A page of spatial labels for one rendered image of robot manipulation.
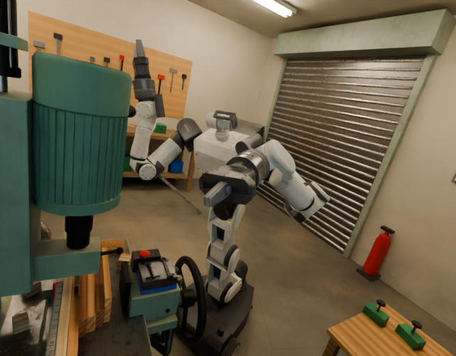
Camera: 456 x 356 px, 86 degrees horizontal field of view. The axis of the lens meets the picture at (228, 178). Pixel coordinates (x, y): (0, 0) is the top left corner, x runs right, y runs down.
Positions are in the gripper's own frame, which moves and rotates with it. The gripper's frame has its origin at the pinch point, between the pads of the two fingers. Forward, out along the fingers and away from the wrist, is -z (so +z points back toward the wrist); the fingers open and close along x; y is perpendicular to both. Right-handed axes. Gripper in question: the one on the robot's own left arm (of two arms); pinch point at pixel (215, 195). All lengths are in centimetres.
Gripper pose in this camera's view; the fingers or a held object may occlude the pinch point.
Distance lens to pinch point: 47.0
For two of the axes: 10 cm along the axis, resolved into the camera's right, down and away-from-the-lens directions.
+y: -0.5, -9.2, -3.8
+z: 4.9, -3.6, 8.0
